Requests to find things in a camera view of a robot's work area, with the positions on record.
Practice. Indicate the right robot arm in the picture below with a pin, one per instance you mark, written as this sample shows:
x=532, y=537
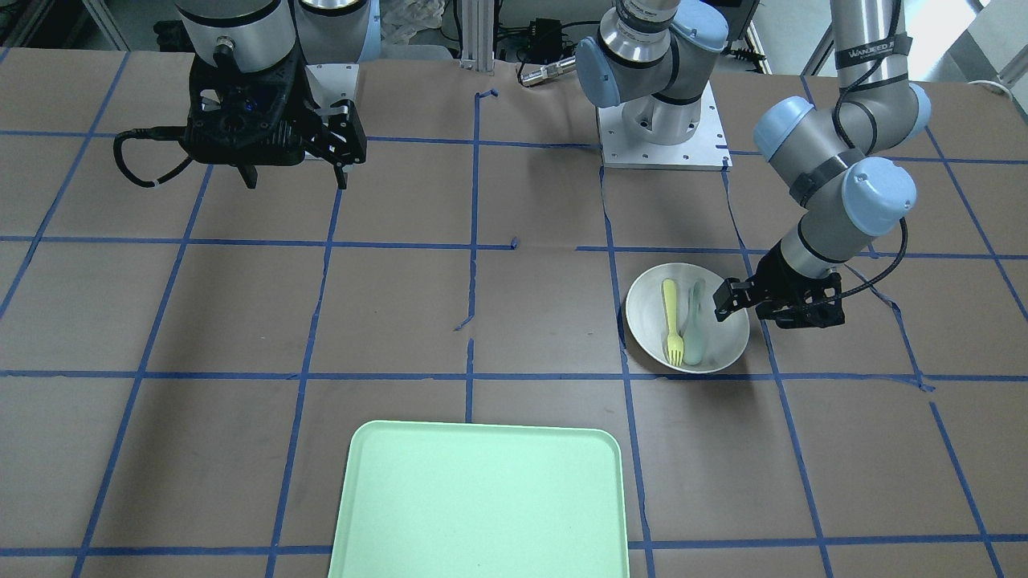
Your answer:
x=245, y=37

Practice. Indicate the light green tray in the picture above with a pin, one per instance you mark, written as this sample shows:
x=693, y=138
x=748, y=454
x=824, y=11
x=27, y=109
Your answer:
x=472, y=500

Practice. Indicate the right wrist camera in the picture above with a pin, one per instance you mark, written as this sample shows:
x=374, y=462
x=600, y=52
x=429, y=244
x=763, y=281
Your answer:
x=243, y=123

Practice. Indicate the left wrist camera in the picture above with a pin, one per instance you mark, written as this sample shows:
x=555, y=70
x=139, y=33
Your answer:
x=812, y=303

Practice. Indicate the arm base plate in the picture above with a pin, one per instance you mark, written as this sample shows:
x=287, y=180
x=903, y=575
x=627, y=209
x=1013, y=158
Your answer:
x=331, y=85
x=650, y=134

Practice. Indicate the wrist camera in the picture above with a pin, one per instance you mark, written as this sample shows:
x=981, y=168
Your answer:
x=812, y=303
x=243, y=123

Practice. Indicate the pale green plastic spoon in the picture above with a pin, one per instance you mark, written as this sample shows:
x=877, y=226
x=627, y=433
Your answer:
x=694, y=335

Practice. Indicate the yellow plastic fork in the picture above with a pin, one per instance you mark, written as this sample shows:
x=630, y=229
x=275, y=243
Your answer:
x=674, y=340

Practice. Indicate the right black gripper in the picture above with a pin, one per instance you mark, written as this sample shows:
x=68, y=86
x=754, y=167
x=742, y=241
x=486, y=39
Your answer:
x=340, y=136

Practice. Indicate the aluminium frame post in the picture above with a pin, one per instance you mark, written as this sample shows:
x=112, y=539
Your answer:
x=477, y=35

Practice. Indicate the white round plate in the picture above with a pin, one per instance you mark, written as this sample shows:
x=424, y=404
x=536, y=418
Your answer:
x=646, y=322

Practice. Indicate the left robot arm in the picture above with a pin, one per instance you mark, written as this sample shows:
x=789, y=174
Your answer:
x=654, y=59

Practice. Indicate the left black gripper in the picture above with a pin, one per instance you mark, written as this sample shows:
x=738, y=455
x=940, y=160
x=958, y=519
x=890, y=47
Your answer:
x=777, y=277

